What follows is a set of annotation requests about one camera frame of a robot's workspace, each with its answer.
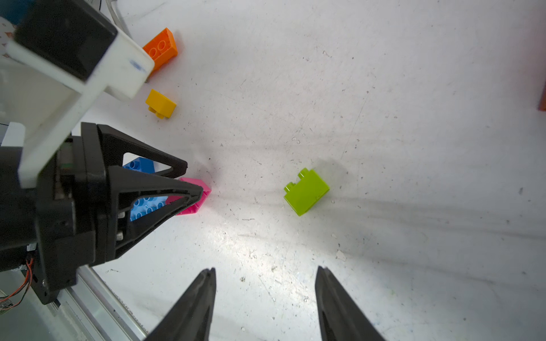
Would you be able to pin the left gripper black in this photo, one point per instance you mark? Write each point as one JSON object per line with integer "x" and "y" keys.
{"x": 48, "y": 232}

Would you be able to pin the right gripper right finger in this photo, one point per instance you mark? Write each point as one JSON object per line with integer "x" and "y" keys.
{"x": 339, "y": 316}

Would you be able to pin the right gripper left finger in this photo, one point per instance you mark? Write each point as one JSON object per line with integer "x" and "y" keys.
{"x": 191, "y": 316}

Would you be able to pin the yellow lego brick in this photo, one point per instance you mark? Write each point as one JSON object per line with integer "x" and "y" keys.
{"x": 160, "y": 105}

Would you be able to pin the small pink lego brick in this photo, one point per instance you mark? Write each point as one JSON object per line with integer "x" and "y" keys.
{"x": 193, "y": 205}

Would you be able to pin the lime green lego brick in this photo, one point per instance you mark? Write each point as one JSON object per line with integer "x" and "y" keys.
{"x": 304, "y": 194}

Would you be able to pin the brown lego brick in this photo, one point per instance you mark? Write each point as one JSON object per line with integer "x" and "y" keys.
{"x": 542, "y": 103}

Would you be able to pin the dark blue lego brick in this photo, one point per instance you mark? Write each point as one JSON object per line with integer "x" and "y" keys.
{"x": 141, "y": 165}

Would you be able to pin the light blue lego brick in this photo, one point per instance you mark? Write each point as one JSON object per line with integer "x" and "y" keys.
{"x": 146, "y": 205}

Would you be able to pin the aluminium mounting rail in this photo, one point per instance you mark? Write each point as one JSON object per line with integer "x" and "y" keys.
{"x": 94, "y": 312}

